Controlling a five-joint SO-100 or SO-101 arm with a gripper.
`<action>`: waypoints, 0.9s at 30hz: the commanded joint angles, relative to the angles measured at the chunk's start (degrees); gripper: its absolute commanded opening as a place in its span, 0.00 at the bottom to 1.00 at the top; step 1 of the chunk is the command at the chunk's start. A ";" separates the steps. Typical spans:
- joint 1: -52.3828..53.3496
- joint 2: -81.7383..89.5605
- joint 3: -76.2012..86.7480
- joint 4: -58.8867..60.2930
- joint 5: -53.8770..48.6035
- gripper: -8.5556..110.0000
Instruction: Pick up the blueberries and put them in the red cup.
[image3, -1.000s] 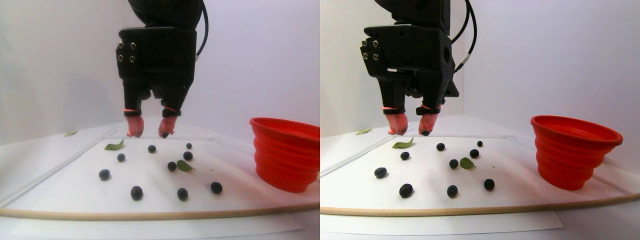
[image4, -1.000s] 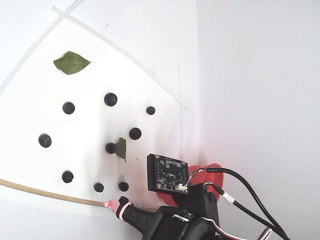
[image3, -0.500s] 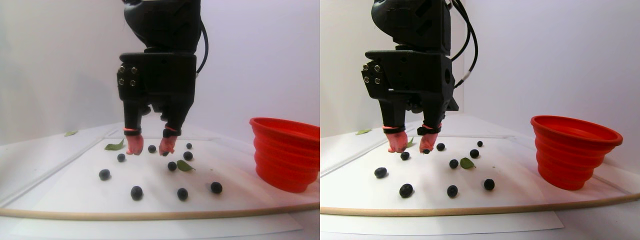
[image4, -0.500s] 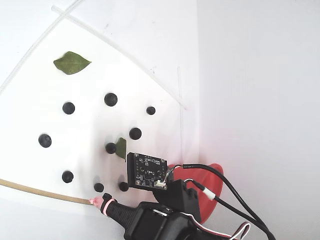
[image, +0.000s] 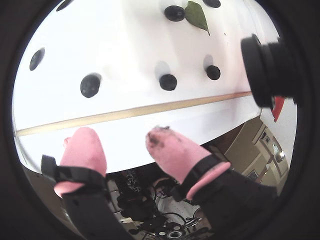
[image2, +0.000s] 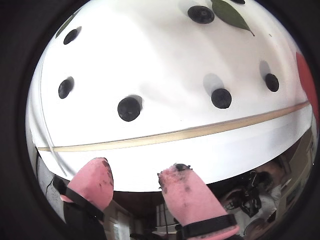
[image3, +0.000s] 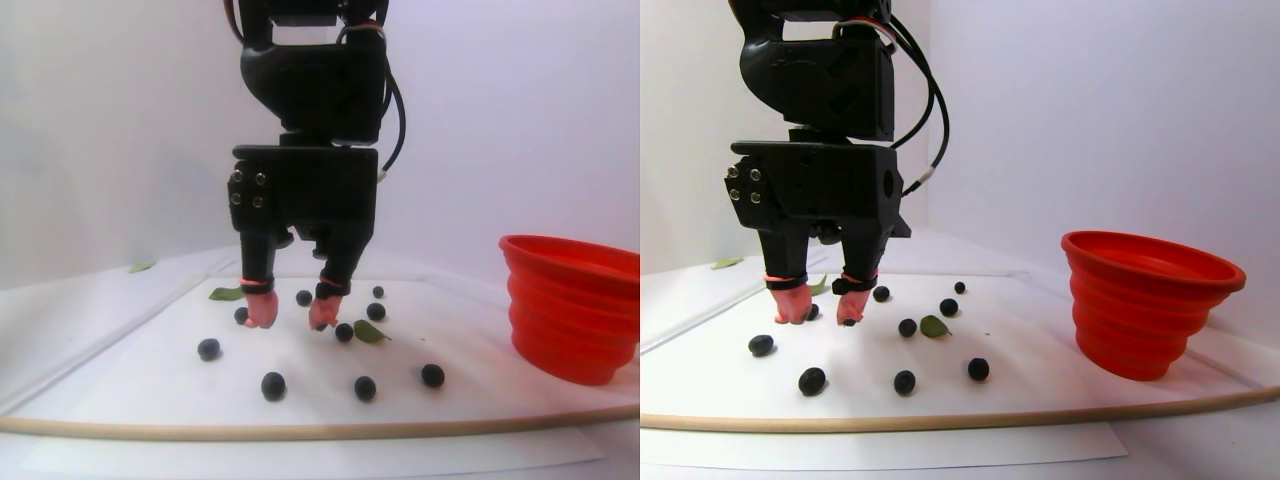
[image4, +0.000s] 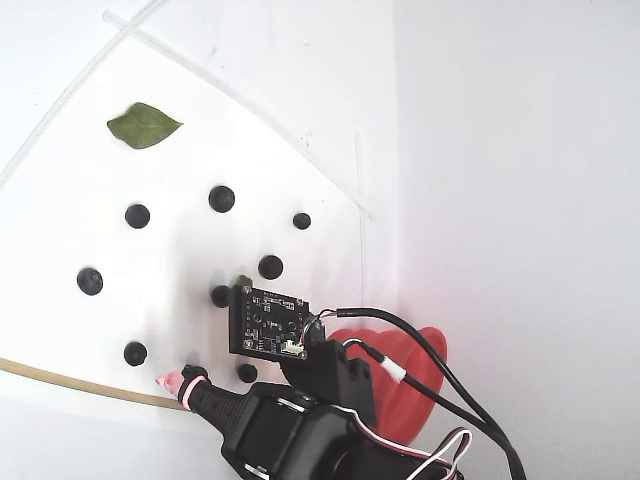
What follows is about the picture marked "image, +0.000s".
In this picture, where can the pink padded gripper finger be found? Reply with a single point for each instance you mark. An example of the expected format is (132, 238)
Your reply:
(85, 150)
(175, 155)

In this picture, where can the dark blueberry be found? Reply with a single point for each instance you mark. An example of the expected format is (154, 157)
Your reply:
(212, 2)
(62, 5)
(175, 12)
(213, 72)
(168, 82)
(90, 85)
(37, 59)

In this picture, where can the red collapsible silicone cup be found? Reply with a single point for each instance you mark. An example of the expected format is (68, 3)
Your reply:
(278, 107)

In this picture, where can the thin wooden stick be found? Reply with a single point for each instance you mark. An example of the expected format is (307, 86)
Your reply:
(150, 108)

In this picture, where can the white paper sheet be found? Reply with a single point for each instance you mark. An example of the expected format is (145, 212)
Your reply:
(130, 50)

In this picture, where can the green leaf with stem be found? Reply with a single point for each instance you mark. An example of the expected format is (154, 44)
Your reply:
(197, 16)

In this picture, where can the black camera lens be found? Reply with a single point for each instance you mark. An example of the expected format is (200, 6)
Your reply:
(270, 70)

